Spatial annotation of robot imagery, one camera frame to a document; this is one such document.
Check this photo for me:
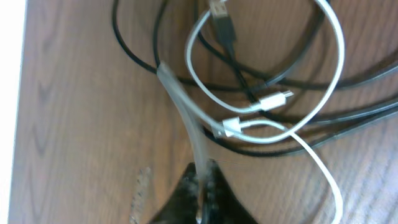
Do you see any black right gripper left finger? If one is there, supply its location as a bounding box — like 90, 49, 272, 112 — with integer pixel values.
149, 162, 198, 224

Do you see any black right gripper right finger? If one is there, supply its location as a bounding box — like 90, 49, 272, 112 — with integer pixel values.
201, 160, 258, 224

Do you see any white USB cable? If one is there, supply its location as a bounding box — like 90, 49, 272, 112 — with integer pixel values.
155, 0, 346, 224

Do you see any thin black USB cable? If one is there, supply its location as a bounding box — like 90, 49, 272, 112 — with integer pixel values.
192, 0, 398, 158

